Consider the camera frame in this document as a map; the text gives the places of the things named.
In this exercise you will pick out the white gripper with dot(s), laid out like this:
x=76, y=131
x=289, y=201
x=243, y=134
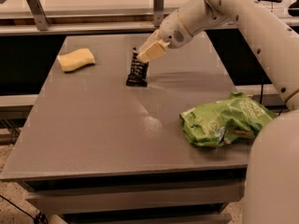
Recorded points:
x=170, y=30

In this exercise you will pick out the black rxbar chocolate wrapper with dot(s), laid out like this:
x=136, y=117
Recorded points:
x=138, y=72

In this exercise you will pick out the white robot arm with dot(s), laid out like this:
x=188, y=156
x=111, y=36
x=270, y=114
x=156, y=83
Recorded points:
x=272, y=181

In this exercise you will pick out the yellow sponge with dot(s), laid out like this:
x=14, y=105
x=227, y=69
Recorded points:
x=75, y=59

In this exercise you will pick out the green chip bag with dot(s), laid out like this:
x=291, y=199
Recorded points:
x=225, y=122

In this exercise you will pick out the grey drawer cabinet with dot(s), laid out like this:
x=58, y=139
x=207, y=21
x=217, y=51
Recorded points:
x=94, y=150

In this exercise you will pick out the middle metal bracket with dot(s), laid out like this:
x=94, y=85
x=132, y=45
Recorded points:
x=158, y=12

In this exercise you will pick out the metal bracket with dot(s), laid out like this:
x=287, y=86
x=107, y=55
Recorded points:
x=36, y=8
x=158, y=12

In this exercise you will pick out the left metal bracket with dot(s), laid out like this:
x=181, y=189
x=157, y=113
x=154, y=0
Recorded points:
x=36, y=8

